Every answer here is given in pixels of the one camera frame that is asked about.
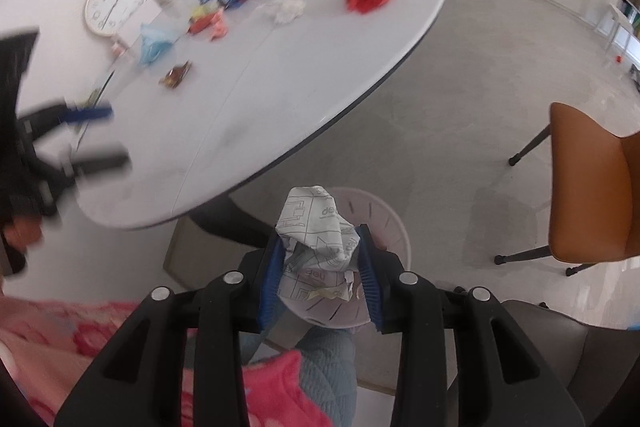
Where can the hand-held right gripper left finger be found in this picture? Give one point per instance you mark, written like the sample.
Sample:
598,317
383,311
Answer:
270,279

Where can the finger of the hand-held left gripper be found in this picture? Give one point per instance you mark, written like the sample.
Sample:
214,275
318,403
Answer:
85,113
95,163

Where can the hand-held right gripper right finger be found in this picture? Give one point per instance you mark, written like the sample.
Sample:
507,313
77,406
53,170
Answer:
368,279

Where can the pale pink round bin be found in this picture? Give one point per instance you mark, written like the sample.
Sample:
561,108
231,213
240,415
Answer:
385,227

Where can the white printed paper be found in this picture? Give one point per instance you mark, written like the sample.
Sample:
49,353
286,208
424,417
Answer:
315,232

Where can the person's left hand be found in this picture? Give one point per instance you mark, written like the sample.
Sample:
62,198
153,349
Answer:
22,233

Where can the small pink object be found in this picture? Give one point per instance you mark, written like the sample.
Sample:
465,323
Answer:
118,49

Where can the dark table base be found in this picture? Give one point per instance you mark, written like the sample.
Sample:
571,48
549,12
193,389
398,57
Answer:
225,222

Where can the light blue plastic bag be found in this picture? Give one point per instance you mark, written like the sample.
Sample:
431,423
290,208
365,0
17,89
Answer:
152,43

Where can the dark brown candy wrapper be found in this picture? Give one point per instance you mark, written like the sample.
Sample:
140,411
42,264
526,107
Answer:
175,75

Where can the blue quilted pants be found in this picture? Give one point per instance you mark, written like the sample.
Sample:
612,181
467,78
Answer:
325,367

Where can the yellow wrapper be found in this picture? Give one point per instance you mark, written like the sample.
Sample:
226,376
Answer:
201,12

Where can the pink fleece clothing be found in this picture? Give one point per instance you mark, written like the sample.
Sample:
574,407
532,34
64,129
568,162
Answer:
45,337

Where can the grey padded chair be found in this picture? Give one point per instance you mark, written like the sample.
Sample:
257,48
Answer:
545,347

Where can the crumpled white tissue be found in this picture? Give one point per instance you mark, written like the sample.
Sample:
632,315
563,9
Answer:
286,7

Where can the orange chair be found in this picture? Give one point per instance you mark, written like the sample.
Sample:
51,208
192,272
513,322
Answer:
585,197

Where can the dark floor equipment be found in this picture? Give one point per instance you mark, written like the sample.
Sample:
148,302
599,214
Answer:
636,77

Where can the small white table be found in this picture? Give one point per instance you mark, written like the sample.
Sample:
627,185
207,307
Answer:
616,19

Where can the round white wall clock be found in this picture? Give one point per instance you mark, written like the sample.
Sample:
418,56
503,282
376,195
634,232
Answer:
107,14

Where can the wall shelf with books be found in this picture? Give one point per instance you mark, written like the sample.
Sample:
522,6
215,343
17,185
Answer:
634,7

